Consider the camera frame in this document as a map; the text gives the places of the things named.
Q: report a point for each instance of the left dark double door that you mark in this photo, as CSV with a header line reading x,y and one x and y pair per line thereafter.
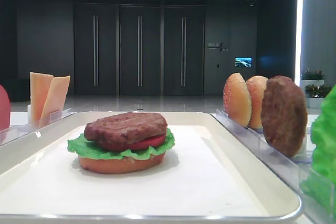
x,y
95,49

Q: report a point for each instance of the green lettuce in rack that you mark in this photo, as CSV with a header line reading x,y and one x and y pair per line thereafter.
x,y
324,142

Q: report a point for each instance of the upright brown meat patty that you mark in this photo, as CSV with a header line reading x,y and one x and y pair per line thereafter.
x,y
284,115

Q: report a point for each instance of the green lettuce leaf on burger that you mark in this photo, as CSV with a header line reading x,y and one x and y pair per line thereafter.
x,y
87,149

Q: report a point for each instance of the bun half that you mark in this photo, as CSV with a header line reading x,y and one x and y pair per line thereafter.
x,y
256,86
119,166

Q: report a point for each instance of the bottom bun half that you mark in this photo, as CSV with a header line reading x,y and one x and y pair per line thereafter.
x,y
119,166

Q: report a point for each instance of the lower flower planter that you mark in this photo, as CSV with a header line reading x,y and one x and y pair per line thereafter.
x,y
315,95

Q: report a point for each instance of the red tomato slice in rack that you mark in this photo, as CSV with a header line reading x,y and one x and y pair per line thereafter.
x,y
4,109

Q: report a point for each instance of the clear acrylic right rack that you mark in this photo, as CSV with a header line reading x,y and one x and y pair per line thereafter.
x,y
294,171

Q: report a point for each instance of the upper flower planter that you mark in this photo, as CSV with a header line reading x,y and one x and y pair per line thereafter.
x,y
311,77

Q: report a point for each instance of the clear acrylic rack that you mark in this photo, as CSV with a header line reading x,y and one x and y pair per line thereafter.
x,y
22,125
294,171

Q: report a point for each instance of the brown meat patty on burger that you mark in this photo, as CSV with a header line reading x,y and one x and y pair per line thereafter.
x,y
114,133

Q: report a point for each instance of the upright orange cheese slice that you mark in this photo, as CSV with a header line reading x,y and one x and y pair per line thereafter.
x,y
39,87

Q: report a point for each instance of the flower planter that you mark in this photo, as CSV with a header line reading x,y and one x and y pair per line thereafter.
x,y
315,95
311,77

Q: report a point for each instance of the orange cheese slice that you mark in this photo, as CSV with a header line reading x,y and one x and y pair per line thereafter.
x,y
39,87
55,100

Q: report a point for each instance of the dark double door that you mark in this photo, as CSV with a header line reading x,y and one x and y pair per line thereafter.
x,y
139,50
95,49
183,50

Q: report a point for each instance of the right dark double door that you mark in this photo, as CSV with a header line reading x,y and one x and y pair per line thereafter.
x,y
183,50

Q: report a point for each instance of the bun half behind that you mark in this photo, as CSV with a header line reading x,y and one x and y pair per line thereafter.
x,y
256,86

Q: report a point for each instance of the small wall screen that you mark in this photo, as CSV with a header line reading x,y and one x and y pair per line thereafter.
x,y
245,62

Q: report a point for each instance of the clear acrylic left rack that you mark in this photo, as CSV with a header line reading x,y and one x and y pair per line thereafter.
x,y
22,125

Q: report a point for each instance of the red tomato slice on burger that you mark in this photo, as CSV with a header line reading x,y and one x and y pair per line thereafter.
x,y
154,141

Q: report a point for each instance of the white serving tray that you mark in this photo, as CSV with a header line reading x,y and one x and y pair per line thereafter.
x,y
209,176

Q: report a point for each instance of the middle dark double door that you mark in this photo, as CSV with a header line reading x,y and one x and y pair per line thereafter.
x,y
139,50

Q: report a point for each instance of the sesame bun top front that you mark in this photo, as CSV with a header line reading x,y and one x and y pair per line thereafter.
x,y
237,99

